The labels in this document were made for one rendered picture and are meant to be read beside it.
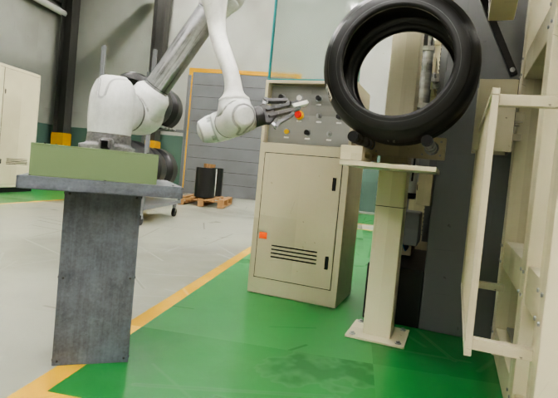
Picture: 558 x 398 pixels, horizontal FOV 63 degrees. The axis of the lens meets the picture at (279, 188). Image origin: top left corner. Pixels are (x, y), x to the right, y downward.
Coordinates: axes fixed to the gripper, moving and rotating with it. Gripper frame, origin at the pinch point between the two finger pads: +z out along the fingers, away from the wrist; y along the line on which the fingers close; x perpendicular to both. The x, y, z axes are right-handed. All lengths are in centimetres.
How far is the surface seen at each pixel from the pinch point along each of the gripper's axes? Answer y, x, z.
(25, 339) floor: 42, -56, -120
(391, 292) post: 85, -40, 27
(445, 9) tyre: -8, 35, 52
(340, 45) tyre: -16.1, 8.9, 22.6
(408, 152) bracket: 30, -16, 51
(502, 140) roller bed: 42, 12, 74
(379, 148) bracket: 22, -23, 43
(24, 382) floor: 56, -22, -118
